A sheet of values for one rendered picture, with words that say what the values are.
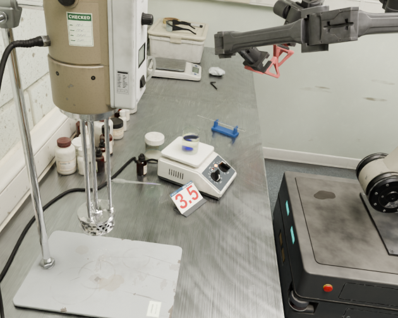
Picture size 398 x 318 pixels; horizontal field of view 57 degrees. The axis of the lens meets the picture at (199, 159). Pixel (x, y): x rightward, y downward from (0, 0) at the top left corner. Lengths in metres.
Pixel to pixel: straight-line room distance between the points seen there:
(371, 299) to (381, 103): 1.47
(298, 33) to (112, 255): 0.71
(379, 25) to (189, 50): 1.21
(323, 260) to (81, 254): 0.95
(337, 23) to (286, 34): 0.15
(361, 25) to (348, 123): 1.77
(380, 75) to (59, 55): 2.30
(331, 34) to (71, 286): 0.81
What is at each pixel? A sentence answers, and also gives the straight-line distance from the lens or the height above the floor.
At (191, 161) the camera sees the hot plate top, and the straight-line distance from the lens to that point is 1.00.
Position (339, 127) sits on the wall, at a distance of 2.71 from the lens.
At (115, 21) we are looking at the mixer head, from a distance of 0.50.
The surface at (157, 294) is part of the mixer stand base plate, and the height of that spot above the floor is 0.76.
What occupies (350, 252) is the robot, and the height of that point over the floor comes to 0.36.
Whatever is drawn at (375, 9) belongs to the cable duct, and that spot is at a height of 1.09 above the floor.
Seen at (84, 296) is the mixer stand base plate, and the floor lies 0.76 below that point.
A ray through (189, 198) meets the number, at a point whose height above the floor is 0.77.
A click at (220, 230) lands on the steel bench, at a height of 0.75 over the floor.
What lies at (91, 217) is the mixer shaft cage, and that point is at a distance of 0.68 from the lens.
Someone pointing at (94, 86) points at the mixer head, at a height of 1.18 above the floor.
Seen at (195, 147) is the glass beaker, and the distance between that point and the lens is 1.02.
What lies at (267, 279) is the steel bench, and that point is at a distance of 0.85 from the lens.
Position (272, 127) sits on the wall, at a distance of 2.63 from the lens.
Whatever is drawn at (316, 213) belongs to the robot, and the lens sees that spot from 1.72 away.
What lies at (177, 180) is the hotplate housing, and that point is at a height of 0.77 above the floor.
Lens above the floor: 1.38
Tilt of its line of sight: 32 degrees down
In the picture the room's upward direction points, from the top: 7 degrees clockwise
